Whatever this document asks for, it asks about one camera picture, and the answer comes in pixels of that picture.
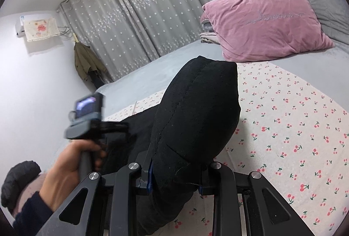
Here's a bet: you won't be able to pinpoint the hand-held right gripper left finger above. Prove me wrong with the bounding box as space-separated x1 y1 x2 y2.
35 150 153 236

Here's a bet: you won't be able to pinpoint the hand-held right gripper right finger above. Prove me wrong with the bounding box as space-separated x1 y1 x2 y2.
198 161 314 236

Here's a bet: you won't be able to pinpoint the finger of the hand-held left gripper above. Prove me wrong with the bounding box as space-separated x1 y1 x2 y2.
106 121 129 134

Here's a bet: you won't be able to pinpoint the black coat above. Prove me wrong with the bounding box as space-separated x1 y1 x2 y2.
98 55 241 236

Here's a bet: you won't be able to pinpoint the person's left forearm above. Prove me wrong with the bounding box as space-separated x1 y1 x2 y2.
14 190 56 236

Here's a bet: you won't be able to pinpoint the person's left hand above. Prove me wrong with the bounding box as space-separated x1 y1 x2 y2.
38 140 107 212

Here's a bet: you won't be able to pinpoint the grey bed sheet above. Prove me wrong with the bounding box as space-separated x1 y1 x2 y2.
94 40 349 119

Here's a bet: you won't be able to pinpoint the olive green hanging jacket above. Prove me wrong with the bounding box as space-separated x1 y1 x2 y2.
74 42 108 89

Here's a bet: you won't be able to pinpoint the black fuzzy cloth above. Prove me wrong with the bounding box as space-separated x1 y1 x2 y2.
1 160 42 209

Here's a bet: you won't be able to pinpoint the pale pink cloth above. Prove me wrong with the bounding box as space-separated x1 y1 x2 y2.
11 173 47 219

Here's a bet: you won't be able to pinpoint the cherry print sheet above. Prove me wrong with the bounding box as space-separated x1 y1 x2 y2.
104 61 349 236

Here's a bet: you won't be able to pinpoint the printed air conditioner cover cloth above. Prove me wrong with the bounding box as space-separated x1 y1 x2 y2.
23 17 60 42

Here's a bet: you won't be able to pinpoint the white air conditioner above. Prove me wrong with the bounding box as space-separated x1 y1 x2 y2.
14 15 55 36

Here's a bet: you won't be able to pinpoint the grey star print curtain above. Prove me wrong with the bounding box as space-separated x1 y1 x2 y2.
56 0 232 84

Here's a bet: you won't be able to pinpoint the folded bedding stack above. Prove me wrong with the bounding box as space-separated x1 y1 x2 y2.
200 21 222 44

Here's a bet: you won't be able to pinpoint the pink velvet pillow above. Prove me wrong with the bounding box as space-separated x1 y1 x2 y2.
200 0 335 62

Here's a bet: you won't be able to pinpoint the air conditioner cables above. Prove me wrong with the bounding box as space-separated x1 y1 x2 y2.
58 26 75 41

